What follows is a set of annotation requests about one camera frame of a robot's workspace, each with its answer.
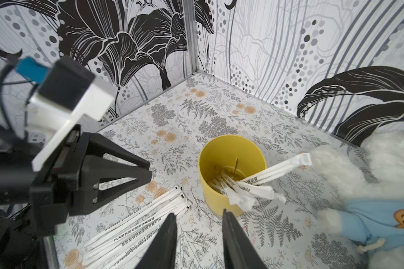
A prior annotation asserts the yellow metal cup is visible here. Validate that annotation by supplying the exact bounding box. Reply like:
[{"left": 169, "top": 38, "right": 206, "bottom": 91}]
[{"left": 198, "top": 134, "right": 267, "bottom": 217}]

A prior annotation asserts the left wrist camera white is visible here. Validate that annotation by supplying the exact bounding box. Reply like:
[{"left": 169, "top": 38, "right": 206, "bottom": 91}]
[{"left": 15, "top": 57, "right": 115, "bottom": 171}]

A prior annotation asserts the aluminium frame post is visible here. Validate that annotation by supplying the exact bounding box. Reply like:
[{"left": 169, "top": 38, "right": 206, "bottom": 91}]
[{"left": 182, "top": 0, "right": 198, "bottom": 73}]

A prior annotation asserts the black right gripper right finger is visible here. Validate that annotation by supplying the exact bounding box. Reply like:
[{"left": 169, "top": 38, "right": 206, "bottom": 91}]
[{"left": 222, "top": 209, "right": 267, "bottom": 269}]

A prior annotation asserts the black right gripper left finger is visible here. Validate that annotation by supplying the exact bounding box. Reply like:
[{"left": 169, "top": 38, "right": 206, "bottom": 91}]
[{"left": 136, "top": 213, "right": 177, "bottom": 269}]

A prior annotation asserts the white straw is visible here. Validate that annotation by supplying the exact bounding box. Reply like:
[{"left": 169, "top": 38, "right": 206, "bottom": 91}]
[
  {"left": 84, "top": 186, "right": 182, "bottom": 249},
  {"left": 82, "top": 192, "right": 191, "bottom": 269}
]

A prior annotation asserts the bundle of wrapped straws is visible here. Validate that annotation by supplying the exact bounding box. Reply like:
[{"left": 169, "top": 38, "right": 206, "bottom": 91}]
[{"left": 209, "top": 153, "right": 312, "bottom": 212}]

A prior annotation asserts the white plush bunny toy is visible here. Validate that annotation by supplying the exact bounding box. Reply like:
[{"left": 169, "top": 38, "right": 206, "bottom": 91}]
[{"left": 310, "top": 130, "right": 404, "bottom": 269}]

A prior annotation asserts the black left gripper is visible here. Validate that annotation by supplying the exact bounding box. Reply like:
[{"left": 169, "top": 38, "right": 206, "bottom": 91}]
[{"left": 0, "top": 124, "right": 152, "bottom": 236}]

